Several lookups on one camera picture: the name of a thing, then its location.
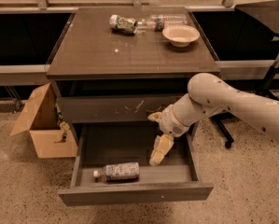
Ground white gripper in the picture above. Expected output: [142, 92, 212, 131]
[147, 105, 189, 166]

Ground blue label plastic bottle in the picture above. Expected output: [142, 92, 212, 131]
[93, 162, 140, 182]

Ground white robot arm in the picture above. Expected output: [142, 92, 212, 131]
[148, 73, 279, 166]

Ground closed grey upper drawer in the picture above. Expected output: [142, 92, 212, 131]
[57, 94, 182, 123]

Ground open grey bottom drawer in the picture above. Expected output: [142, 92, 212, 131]
[58, 119, 215, 207]

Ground grey drawer cabinet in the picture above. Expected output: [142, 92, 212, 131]
[46, 6, 221, 142]

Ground clear plastic water bottle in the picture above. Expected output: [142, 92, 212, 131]
[137, 14, 187, 32]

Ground items in cardboard box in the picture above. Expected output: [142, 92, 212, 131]
[54, 102, 70, 143]

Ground white paper bowl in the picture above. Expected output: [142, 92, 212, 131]
[162, 25, 200, 48]

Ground green crushed can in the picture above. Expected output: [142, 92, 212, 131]
[109, 14, 137, 35]

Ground open cardboard box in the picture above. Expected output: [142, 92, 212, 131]
[10, 83, 77, 158]

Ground black stand with legs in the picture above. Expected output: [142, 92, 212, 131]
[207, 0, 279, 150]

